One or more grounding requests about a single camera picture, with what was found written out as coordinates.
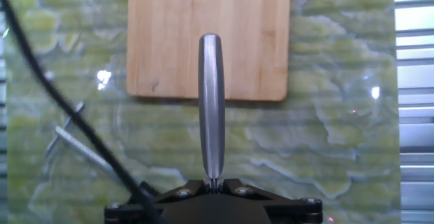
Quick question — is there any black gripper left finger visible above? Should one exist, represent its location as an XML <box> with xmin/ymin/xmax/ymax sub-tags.
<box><xmin>104</xmin><ymin>178</ymin><xmax>215</xmax><ymax>224</ymax></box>

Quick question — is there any bamboo cutting board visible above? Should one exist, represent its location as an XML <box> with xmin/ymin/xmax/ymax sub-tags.
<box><xmin>125</xmin><ymin>0</ymin><xmax>292</xmax><ymax>102</ymax></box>

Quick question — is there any steel cleaver knife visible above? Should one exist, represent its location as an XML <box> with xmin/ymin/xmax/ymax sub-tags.
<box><xmin>198</xmin><ymin>33</ymin><xmax>226</xmax><ymax>181</ymax></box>

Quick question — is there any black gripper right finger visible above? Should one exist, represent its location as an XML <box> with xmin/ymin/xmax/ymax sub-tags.
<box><xmin>216</xmin><ymin>178</ymin><xmax>323</xmax><ymax>224</ymax></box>

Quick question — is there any green marble pattern mat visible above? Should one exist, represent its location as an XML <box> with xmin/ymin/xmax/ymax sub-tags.
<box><xmin>3</xmin><ymin>0</ymin><xmax>403</xmax><ymax>224</ymax></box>

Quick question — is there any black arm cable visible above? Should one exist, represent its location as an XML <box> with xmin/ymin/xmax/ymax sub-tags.
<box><xmin>0</xmin><ymin>0</ymin><xmax>165</xmax><ymax>224</ymax></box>

